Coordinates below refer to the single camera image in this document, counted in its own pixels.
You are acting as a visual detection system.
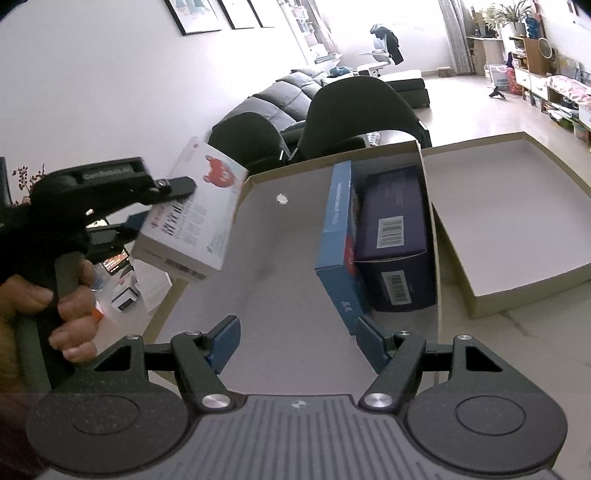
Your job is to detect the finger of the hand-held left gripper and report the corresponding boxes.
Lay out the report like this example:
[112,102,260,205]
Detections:
[87,211,154,246]
[147,176,199,206]

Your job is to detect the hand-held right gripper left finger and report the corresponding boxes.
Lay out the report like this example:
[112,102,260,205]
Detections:
[93,315,243,412]

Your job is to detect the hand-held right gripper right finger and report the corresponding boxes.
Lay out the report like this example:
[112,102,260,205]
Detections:
[355,316,504,412]

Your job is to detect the teal white medicine box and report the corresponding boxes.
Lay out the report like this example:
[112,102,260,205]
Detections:
[131,135,250,283]

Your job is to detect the cardboard box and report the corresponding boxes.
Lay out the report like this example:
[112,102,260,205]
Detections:
[143,138,443,370]

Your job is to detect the blue cartoon medicine box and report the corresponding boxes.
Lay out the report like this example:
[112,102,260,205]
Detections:
[315,161,376,337]

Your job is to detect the dark purple box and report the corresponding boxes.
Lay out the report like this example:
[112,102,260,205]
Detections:
[353,165,438,313]

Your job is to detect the cardboard box lid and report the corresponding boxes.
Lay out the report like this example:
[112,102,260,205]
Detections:
[421,131,591,320]

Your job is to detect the white marble desktop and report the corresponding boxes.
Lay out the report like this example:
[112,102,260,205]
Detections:
[92,265,591,444]

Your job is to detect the person's left hand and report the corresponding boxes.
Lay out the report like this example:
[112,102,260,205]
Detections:
[0,259,99,366]

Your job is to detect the flower bouquet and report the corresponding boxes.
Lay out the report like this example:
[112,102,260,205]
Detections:
[11,164,47,207]

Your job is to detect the dark dining chair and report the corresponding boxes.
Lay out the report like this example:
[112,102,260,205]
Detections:
[208,112,290,175]
[295,76,432,163]

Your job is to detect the grey sofa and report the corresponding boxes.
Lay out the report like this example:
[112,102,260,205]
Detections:
[217,68,426,139]

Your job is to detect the white bookshelf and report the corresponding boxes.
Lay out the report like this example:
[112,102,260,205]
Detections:
[279,0,343,65]

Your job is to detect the white office chair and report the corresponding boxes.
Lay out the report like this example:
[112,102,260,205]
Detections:
[359,23,405,78]

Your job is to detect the white TV cabinet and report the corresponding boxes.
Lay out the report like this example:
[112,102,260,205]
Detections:
[503,67,591,144]

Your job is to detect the grey curtain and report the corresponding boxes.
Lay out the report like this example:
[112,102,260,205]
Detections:
[438,0,477,75]

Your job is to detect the pink floral cloth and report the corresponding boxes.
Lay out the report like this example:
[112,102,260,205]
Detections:
[545,75,591,101]

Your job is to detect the wooden shelf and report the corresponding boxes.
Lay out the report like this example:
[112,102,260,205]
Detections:
[501,23,555,77]

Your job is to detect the potted plant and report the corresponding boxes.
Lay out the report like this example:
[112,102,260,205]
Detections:
[482,0,533,38]

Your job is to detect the framed wall picture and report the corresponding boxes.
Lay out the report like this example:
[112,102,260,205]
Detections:
[248,0,278,27]
[218,0,262,30]
[164,0,223,37]

